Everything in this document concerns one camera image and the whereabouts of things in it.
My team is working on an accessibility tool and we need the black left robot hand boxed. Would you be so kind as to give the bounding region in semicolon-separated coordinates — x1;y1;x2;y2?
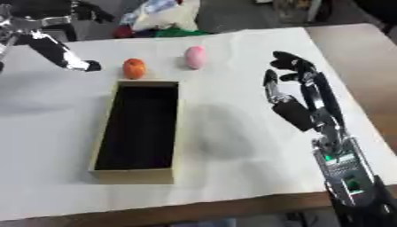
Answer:
0;0;117;73

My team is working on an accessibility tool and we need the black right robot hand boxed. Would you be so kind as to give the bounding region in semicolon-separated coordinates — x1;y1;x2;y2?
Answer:
261;51;347;135

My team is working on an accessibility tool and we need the tan cardboard box black inside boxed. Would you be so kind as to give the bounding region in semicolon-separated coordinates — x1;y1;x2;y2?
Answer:
87;79;185;185

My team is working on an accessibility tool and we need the red bag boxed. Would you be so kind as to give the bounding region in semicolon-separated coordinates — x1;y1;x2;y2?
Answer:
112;24;136;40

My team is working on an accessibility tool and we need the orange red toy apple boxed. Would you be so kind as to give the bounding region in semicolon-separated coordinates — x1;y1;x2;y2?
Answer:
122;58;149;81

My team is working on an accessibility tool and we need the pink toy peach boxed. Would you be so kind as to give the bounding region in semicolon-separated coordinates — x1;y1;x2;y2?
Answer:
184;45;208;71

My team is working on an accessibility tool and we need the white bag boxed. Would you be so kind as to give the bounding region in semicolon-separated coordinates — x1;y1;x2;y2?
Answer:
121;0;202;32

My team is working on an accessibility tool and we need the green cloth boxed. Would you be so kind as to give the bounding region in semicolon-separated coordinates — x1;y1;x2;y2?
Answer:
153;27;211;38

